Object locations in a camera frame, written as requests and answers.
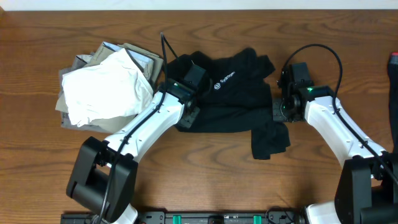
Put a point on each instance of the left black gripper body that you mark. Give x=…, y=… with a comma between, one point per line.
x=188, y=122

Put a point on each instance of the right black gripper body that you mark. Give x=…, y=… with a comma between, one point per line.
x=282, y=111

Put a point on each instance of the black t-shirt with logo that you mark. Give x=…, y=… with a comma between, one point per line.
x=238, y=99

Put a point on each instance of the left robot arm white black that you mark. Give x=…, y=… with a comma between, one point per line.
x=104, y=174

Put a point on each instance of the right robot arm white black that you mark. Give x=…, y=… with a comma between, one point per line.
x=367, y=189

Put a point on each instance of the dark object red tip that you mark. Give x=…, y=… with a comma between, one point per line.
x=392, y=74

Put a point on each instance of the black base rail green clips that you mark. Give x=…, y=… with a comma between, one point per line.
x=277, y=217

